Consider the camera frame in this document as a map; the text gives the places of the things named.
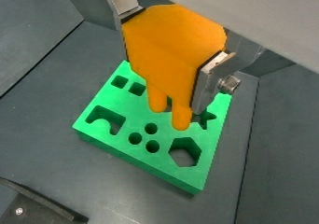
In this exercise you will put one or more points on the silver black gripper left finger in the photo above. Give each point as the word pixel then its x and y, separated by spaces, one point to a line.
pixel 121 11

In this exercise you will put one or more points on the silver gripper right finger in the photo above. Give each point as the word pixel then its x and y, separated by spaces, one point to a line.
pixel 216 75

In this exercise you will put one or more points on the orange three prong block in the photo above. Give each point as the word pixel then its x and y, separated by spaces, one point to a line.
pixel 170 41

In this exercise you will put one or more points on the green foam shape board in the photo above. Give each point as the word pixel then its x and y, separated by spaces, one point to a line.
pixel 120 124

